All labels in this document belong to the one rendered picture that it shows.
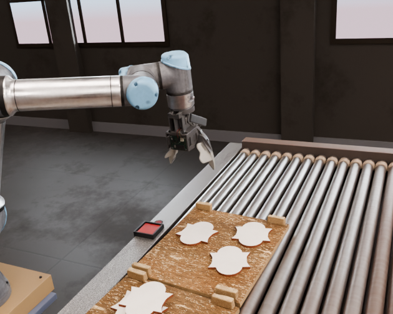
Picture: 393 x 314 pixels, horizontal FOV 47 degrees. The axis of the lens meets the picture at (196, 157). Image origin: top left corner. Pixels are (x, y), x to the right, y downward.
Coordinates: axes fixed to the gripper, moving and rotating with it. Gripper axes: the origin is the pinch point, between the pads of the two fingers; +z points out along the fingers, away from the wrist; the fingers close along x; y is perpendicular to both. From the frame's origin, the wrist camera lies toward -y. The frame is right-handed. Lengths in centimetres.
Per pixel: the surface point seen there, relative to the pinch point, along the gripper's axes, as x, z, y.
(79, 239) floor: -153, 123, -83
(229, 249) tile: 13.8, 22.3, 7.9
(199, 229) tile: -0.1, 22.8, 1.2
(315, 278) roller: 39.6, 24.9, 8.9
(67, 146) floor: -301, 132, -230
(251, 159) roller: -8, 30, -63
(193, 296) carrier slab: 13.1, 21.7, 30.0
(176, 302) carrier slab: 10.3, 21.5, 33.6
